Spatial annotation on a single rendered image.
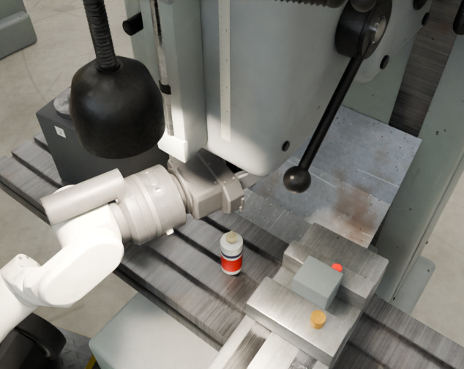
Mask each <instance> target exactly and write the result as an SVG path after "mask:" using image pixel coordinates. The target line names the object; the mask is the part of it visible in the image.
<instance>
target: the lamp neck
mask: <svg viewBox="0 0 464 369"><path fill-rule="evenodd" d="M104 2H105V1H104V0H83V5H84V6H85V7H84V9H85V13H86V17H87V21H88V25H89V29H90V33H91V39H92V41H93V42H92V43H93V46H94V51H95V54H96V58H97V63H98V66H100V67H102V68H111V67H113V66H114V65H115V64H116V62H117V60H116V56H115V53H114V51H115V50H114V46H113V42H112V41H113V40H112V38H111V37H112V36H111V32H110V28H109V26H110V25H109V23H108V16H107V12H106V8H105V4H104Z"/></svg>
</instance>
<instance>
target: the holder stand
mask: <svg viewBox="0 0 464 369"><path fill-rule="evenodd" d="M70 91H71V86H70V87H69V88H67V89H66V90H64V91H62V92H61V93H60V94H59V95H58V96H57V97H55V98H54V99H53V100H51V101H50V102H49V103H48V104H47V105H45V106H44V107H42V108H41V109H39V110H38V111H37V112H36V116H37V119H38V122H39V123H40V126H41V129H42V132H43V135H44V136H45V140H46V142H47V145H48V148H49V149H50V153H51V155H52V157H53V161H54V163H55V165H56V168H57V170H58V172H59V176H60V177H61V179H63V180H65V181H67V182H69V183H71V184H74V185H76V184H79V183H81V182H84V181H86V180H88V179H91V178H94V177H96V176H99V175H101V174H104V173H107V172H109V171H112V170H114V169H116V168H117V169H118V170H119V172H120V173H121V175H122V177H123V178H125V177H128V176H131V175H133V174H136V173H138V172H140V171H143V170H146V169H147V168H151V167H152V166H155V165H158V164H160V165H162V166H163V167H164V168H165V169H166V170H167V171H168V165H167V163H168V160H169V159H170V158H169V154H168V153H167V152H164V151H163V150H161V149H160V148H159V146H158V143H157V144H156V145H155V146H153V147H152V148H151V149H150V150H148V151H146V152H144V153H142V154H139V155H136V156H134V157H128V158H124V159H107V158H102V157H98V156H95V155H92V154H90V153H89V152H87V151H86V150H85V149H84V148H83V147H82V146H81V145H80V143H79V141H78V137H77V135H76V132H75V128H74V125H73V123H72V119H71V116H70V111H69V106H70Z"/></svg>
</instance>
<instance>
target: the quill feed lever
mask: <svg viewBox="0 0 464 369"><path fill-rule="evenodd" d="M391 13H392V0H379V1H378V2H377V3H376V4H375V5H374V7H373V8H372V9H371V10H368V11H366V12H359V11H357V10H355V9H354V8H353V6H352V3H351V0H348V2H347V4H346V5H345V7H344V9H343V12H342V14H341V16H340V19H339V22H338V24H337V30H336V34H335V45H336V47H337V52H338V53H339V54H341V55H344V56H347V57H349V58H351V59H350V61H349V63H348V66H347V67H346V69H345V72H344V73H343V76H342V77H341V79H340V82H339V83H338V85H337V88H336V89H335V91H334V94H333V95H332V98H331V99H330V101H329V104H328V105H327V107H326V110H325V111H324V113H323V116H322V117H321V120H320V121H319V123H318V126H317V128H316V130H315V132H314V134H313V136H312V138H311V140H310V142H309V144H308V146H307V148H306V150H305V152H304V154H303V156H302V158H301V160H300V162H299V164H298V165H297V166H293V167H290V168H289V169H288V170H287V171H286V172H285V174H284V176H283V184H284V186H285V188H286V189H287V190H288V191H289V192H291V193H295V194H300V193H303V192H305V191H306V190H307V189H308V188H309V187H310V184H311V175H310V172H309V171H308V170H309V168H310V166H311V164H312V162H313V160H314V158H315V156H316V154H317V152H318V150H319V148H320V146H321V144H322V142H323V140H324V138H325V136H326V134H327V132H328V130H329V128H330V126H331V124H332V122H333V120H334V118H335V116H336V114H337V112H338V110H339V108H340V106H341V104H342V102H343V100H344V98H345V96H346V94H347V92H348V90H349V88H350V86H351V84H352V82H353V80H354V78H355V76H356V74H357V72H358V70H359V67H360V65H361V63H362V61H363V60H365V59H367V58H369V57H370V56H371V55H372V54H373V53H374V51H375V49H376V48H377V47H378V45H379V43H380V41H381V40H382V38H383V35H384V33H385V31H386V28H387V26H388V23H389V19H390V16H391Z"/></svg>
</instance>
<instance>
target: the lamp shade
mask: <svg viewBox="0 0 464 369"><path fill-rule="evenodd" d="M115 56H116V60H117V62H116V64H115V65H114V66H113V67H111V68H102V67H100V66H98V63H97V59H94V60H92V61H91V62H89V63H87V64H85V65H83V66H82V67H81V68H80V69H79V70H78V71H77V72H76V73H75V74H74V75H73V77H72V83H71V91H70V106H69V111H70V116H71V119H72V123H73V125H74V128H75V132H76V135H77V137H78V141H79V143H80V145H81V146H82V147H83V148H84V149H85V150H86V151H87V152H89V153H90V154H92V155H95V156H98V157H102V158H107V159H124V158H128V157H134V156H136V155H139V154H142V153H144V152H146V151H148V150H150V149H151V148H152V147H153V146H155V145H156V144H157V143H158V142H159V141H160V140H161V138H162V137H163V135H164V133H165V114H164V108H163V102H162V94H161V92H160V90H159V88H158V86H157V85H156V83H155V81H154V79H153V77H152V76H151V74H150V72H149V71H148V69H147V67H146V66H145V65H144V64H143V63H141V62H139V61H138V60H135V59H131V58H128V57H124V56H117V55H115Z"/></svg>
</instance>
